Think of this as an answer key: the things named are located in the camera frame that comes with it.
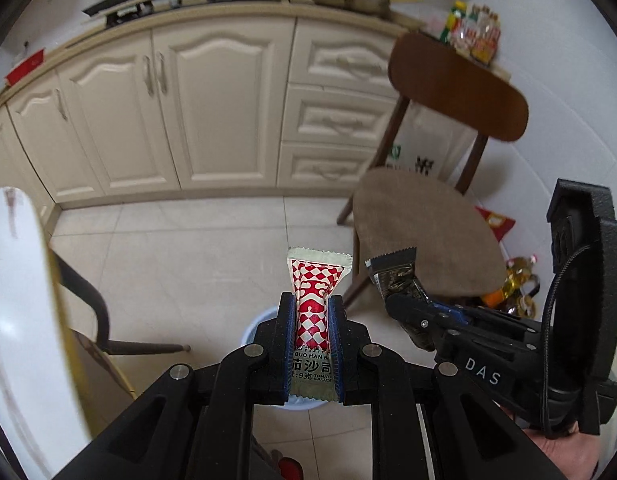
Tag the black metal chair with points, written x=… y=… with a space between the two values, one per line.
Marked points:
x=103 y=346

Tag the round white marble table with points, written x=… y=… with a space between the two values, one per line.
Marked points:
x=39 y=408

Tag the wooden chair with beige seat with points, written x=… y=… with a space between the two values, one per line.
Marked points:
x=392 y=209

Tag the red packet on floor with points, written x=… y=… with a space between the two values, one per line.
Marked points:
x=499 y=224

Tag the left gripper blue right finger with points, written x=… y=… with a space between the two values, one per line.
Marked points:
x=346 y=342

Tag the cream lower cabinets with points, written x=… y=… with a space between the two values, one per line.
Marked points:
x=240 y=99

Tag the red plastic basin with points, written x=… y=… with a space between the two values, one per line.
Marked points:
x=25 y=67

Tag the person's right hand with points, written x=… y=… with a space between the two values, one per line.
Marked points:
x=575 y=454

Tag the black gold snack wrapper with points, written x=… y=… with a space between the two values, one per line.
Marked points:
x=395 y=278

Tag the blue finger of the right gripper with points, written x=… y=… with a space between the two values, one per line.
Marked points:
x=445 y=314

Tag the cooking oil bottle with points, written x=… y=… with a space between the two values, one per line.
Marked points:
x=516 y=296

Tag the condiment bottles group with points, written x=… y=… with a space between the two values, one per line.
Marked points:
x=472 y=32

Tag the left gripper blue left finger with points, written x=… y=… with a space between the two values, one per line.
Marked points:
x=277 y=337

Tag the red white patterned snack wrapper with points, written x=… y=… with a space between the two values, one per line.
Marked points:
x=315 y=274

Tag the white shopping bag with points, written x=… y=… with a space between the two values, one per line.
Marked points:
x=430 y=143

